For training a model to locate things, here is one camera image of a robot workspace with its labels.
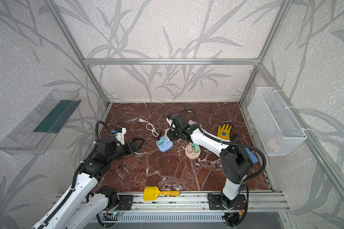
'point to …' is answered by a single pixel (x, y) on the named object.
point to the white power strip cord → (142, 120)
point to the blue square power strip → (165, 146)
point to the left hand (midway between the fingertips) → (140, 142)
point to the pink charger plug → (189, 149)
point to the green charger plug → (196, 148)
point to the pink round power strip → (193, 155)
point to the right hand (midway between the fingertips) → (169, 132)
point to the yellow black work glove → (226, 131)
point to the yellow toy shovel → (151, 193)
